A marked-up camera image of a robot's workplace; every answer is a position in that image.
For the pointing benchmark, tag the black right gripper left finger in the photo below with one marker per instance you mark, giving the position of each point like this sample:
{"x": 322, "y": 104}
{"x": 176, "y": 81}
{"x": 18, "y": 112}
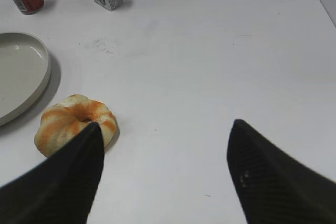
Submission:
{"x": 62, "y": 188}

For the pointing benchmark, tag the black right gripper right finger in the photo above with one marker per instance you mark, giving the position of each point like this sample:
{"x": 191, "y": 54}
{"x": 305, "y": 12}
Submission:
{"x": 273, "y": 187}

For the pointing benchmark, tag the beige round plate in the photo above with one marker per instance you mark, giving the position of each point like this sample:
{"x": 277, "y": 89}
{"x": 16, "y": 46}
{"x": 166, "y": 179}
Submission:
{"x": 25, "y": 72}

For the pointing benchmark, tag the orange striped pumpkin bun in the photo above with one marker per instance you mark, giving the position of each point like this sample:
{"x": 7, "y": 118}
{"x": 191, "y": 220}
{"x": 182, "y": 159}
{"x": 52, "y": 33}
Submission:
{"x": 64, "y": 120}

